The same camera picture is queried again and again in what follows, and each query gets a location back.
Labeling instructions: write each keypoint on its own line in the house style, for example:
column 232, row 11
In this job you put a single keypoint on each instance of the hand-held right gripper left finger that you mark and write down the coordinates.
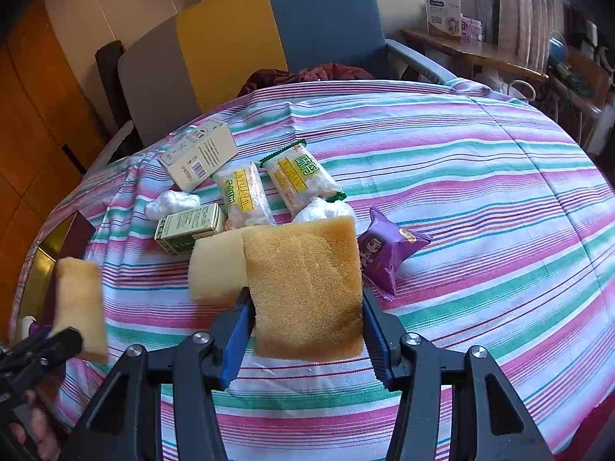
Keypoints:
column 238, row 345

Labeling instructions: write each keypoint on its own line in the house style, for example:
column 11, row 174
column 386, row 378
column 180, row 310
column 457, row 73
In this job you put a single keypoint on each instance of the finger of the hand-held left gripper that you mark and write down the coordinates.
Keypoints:
column 65, row 343

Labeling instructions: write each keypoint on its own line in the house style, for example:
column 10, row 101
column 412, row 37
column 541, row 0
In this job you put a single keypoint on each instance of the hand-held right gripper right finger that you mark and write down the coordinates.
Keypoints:
column 377, row 345

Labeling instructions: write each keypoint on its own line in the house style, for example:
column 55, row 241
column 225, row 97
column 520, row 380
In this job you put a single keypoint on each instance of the narrow tan sponge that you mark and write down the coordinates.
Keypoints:
column 79, row 297

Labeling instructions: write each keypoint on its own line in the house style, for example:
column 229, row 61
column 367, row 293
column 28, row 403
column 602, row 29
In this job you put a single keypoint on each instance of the pale yellow sponge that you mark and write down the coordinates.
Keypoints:
column 216, row 269

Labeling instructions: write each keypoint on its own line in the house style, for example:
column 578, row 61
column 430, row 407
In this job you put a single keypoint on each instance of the large tan sponge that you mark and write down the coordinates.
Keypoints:
column 302, row 288

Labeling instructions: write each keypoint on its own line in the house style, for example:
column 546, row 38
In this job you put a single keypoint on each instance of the gold metal tray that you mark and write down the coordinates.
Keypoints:
column 45, row 254

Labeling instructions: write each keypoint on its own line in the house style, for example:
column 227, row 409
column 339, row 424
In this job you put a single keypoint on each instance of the purple snack packet figure print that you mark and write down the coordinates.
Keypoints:
column 382, row 249

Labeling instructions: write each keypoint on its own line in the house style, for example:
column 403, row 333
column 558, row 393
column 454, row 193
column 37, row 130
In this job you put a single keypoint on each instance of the small white carton box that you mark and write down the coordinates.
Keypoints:
column 187, row 228

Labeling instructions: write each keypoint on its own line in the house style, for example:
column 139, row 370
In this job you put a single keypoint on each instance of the white plastic bag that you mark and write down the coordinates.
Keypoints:
column 170, row 205
column 326, row 211

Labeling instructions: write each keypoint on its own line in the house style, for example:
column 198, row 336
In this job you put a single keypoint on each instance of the person's left hand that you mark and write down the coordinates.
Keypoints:
column 31, row 422

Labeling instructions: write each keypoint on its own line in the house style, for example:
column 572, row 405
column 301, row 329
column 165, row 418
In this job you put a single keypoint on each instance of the rolled white towel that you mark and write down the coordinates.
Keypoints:
column 28, row 324

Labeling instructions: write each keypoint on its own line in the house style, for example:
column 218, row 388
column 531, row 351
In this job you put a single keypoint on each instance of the white snack packet yellow label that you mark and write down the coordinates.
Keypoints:
column 300, row 177
column 242, row 197

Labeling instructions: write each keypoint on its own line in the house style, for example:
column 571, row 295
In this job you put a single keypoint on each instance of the striped blanket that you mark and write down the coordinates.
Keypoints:
column 480, row 201

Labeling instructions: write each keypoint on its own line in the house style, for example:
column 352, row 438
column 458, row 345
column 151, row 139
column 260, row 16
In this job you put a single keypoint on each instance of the white cardboard box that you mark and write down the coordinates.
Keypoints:
column 199, row 153

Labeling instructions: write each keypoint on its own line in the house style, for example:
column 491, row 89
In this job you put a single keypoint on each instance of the wooden wardrobe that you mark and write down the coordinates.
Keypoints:
column 38, row 120

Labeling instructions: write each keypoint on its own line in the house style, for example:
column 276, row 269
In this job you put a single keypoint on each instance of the dark red cloth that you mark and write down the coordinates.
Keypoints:
column 312, row 74

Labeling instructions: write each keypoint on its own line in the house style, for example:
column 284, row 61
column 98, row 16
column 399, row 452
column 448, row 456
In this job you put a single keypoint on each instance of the grey yellow blue armchair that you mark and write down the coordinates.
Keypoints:
column 230, row 48

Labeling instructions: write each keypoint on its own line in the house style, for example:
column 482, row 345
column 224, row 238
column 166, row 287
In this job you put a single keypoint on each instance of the wooden desk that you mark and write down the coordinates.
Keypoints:
column 475, row 53

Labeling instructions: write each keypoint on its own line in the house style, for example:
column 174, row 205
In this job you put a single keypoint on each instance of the small pink white box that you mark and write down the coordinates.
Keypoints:
column 471, row 29

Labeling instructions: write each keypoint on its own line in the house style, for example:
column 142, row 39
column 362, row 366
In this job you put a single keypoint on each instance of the cluttered shelf unit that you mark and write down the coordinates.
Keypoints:
column 581, row 81

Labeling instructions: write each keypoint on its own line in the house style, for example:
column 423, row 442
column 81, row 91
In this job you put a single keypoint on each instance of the white blue product box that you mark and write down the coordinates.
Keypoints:
column 442, row 14

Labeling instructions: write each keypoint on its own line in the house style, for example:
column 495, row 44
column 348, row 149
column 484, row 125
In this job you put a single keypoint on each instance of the pale striped curtain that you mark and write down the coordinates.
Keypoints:
column 523, row 9

